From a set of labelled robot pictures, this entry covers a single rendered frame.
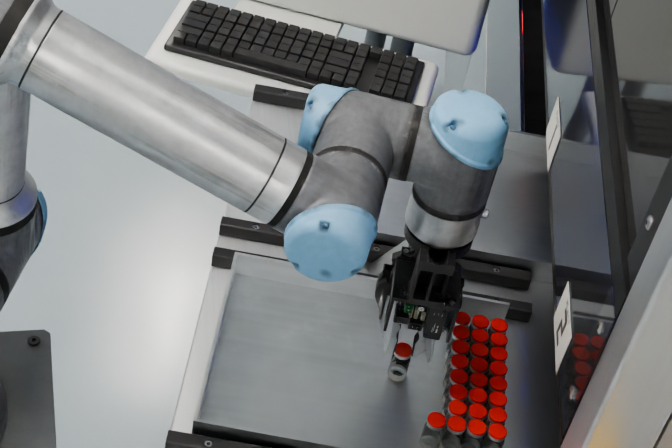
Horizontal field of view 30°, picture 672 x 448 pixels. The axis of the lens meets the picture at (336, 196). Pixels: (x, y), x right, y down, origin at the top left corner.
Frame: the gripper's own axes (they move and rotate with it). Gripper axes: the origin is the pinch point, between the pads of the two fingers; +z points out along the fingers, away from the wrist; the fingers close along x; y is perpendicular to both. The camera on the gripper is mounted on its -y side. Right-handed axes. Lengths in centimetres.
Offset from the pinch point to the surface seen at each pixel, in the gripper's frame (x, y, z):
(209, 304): -23.1, -5.3, 5.8
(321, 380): -8.5, 3.3, 5.6
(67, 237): -65, -98, 94
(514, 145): 13.7, -45.1, 4.6
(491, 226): 10.8, -28.2, 5.6
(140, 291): -46, -86, 94
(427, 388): 3.8, 1.6, 5.6
